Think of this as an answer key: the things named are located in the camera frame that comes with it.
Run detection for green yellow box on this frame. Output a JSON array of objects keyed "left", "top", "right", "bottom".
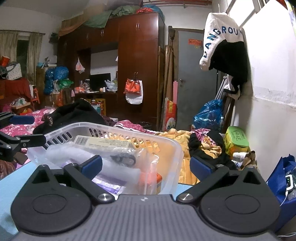
[{"left": 224, "top": 126, "right": 250, "bottom": 156}]

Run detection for black garment on bed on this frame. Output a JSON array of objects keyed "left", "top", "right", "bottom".
[{"left": 188, "top": 130, "right": 237, "bottom": 170}]

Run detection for orange hanging bag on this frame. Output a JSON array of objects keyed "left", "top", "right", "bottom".
[{"left": 124, "top": 72, "right": 144, "bottom": 105}]

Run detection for red cloth covered furniture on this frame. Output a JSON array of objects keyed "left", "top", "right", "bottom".
[{"left": 1, "top": 77, "right": 31, "bottom": 110}]

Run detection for blue shopping bag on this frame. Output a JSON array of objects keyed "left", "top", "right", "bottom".
[{"left": 267, "top": 155, "right": 295, "bottom": 231}]

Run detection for white hanging shirt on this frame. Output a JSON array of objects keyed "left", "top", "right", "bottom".
[{"left": 199, "top": 13, "right": 244, "bottom": 71}]

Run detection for clear bag with scissors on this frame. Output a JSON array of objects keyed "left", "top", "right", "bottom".
[{"left": 44, "top": 142, "right": 158, "bottom": 186}]

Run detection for black clothes pile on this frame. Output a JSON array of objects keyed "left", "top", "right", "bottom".
[{"left": 33, "top": 99, "right": 108, "bottom": 135}]

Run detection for blue plastic bag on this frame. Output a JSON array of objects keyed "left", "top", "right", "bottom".
[{"left": 193, "top": 99, "right": 223, "bottom": 131}]

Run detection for red gift bag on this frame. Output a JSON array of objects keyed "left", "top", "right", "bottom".
[{"left": 162, "top": 97, "right": 177, "bottom": 132}]

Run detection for black hanging garment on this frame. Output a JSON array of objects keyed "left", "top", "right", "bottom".
[{"left": 209, "top": 40, "right": 248, "bottom": 94}]

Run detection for orange bottle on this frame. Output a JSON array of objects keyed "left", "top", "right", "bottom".
[{"left": 138, "top": 172, "right": 163, "bottom": 195}]

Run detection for blue bags stack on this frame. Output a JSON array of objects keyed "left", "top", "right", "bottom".
[{"left": 43, "top": 66, "right": 69, "bottom": 95}]

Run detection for pink roll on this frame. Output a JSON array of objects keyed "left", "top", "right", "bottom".
[{"left": 173, "top": 81, "right": 178, "bottom": 104}]

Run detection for beige curtains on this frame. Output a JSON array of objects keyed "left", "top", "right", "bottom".
[{"left": 1, "top": 30, "right": 43, "bottom": 84}]

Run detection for pink floral blanket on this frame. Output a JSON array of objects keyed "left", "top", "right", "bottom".
[{"left": 1, "top": 108, "right": 55, "bottom": 137}]

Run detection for black monitor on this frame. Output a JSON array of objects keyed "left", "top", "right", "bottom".
[{"left": 89, "top": 73, "right": 111, "bottom": 91}]

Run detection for white plastic basket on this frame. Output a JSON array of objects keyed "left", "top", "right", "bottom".
[{"left": 27, "top": 123, "right": 184, "bottom": 197}]

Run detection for grey door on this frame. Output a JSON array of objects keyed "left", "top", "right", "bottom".
[{"left": 176, "top": 30, "right": 218, "bottom": 130}]

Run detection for purple tissue pack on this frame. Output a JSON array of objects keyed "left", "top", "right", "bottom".
[{"left": 58, "top": 162, "right": 127, "bottom": 195}]

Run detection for white carton box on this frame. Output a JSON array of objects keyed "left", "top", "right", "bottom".
[{"left": 74, "top": 135, "right": 135, "bottom": 149}]

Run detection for yellow blanket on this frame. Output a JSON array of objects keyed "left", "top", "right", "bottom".
[{"left": 114, "top": 119, "right": 223, "bottom": 186}]

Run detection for dark red wardrobe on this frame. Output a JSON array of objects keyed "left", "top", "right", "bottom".
[{"left": 57, "top": 12, "right": 165, "bottom": 130}]

